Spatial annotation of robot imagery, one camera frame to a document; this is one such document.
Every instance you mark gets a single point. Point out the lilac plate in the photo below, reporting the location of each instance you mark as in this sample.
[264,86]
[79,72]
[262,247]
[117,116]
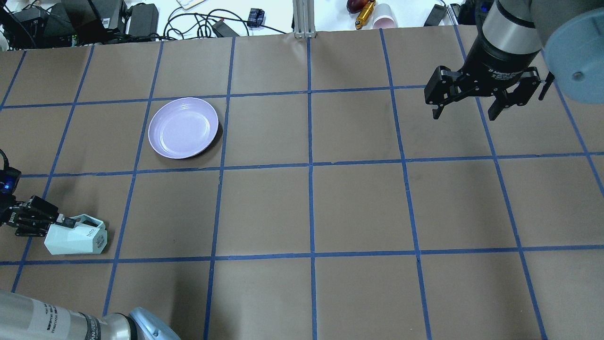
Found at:
[183,128]

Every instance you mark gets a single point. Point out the pink paper cup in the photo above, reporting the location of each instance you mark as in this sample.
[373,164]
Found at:
[383,17]

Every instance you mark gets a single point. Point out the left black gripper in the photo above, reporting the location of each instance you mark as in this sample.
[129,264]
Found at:
[27,216]

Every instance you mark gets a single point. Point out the black power adapter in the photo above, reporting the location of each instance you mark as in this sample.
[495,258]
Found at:
[143,20]

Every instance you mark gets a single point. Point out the mint faceted cup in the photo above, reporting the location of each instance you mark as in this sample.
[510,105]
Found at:
[90,237]

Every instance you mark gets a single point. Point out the aluminium frame post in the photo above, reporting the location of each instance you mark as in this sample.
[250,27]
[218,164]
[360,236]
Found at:
[304,19]

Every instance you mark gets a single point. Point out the gold metal tool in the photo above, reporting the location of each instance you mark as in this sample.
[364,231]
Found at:
[365,10]

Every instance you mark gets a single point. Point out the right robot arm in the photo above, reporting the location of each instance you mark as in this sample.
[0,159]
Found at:
[569,32]

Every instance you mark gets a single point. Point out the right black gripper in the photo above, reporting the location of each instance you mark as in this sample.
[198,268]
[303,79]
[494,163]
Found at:
[496,62]

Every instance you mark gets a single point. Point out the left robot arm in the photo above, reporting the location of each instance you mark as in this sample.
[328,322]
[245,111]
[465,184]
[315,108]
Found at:
[25,318]

